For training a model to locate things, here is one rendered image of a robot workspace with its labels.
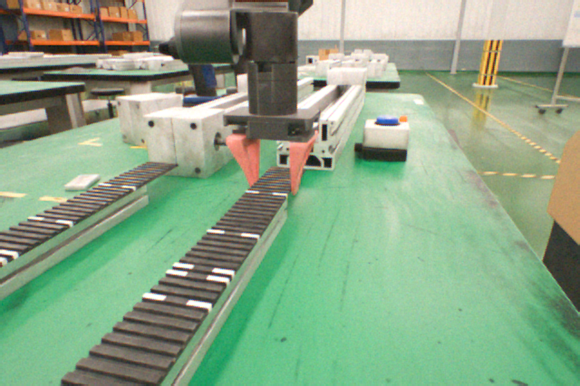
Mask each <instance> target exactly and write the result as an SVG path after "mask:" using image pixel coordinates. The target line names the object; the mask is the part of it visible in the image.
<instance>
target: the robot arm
mask: <svg viewBox="0 0 580 386"><path fill-rule="evenodd" d="M313 4H314V0H184V1H183V3H182V7H181V8H179V9H178V10H177V12H176V14H175V19H174V35H175V42H176V47H177V51H178V54H179V58H180V60H181V61H182V62H183V63H184V64H237V62H238V57H239V56H241V55H242V51H243V29H245V42H246V61H247V62H255V63H247V64H246V85H247V106H248V107H247V106H244V107H239V108H237V109H234V110H232V111H229V112H226V113H224V114H222V115H223V126H225V127H226V126H228V125H238V126H236V127H235V128H233V129H232V134H231V135H229V136H228V137H226V144H227V146H228V148H229V149H230V151H231V152H232V154H233V155H234V157H235V159H236V160H237V162H238V164H239V165H240V167H241V169H242V170H243V171H244V173H245V176H246V179H247V182H248V184H249V187H250V186H251V185H252V184H253V183H254V182H256V180H257V179H258V168H259V142H260V140H283V141H290V143H289V149H290V168H291V185H292V192H293V195H295V194H296V192H297V191H298V188H299V184H300V180H301V177H302V174H303V170H304V166H305V163H306V161H307V159H308V156H309V154H310V152H311V150H312V148H313V145H314V143H315V141H316V139H317V136H318V131H317V130H315V129H313V127H314V123H318V122H319V121H320V120H321V110H317V109H298V62H297V61H298V17H299V16H301V15H302V14H303V13H304V12H305V11H306V10H308V9H309V8H310V7H311V6H312V5H313ZM293 131H295V133H293ZM247 153H248V155H247ZM248 157H249V158H248Z"/></svg>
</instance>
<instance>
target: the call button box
mask: <svg viewBox="0 0 580 386"><path fill-rule="evenodd" d="M409 135H410V129H409V125H408V122H399V121H398V122H397V123H379V122H377V121H376V120H367V121H366V122H365V126H364V129H363V140H362V143H361V142H355V143H354V151H358V152H361V153H362V159H380V160H394V161H406V158H407V148H408V142H409Z"/></svg>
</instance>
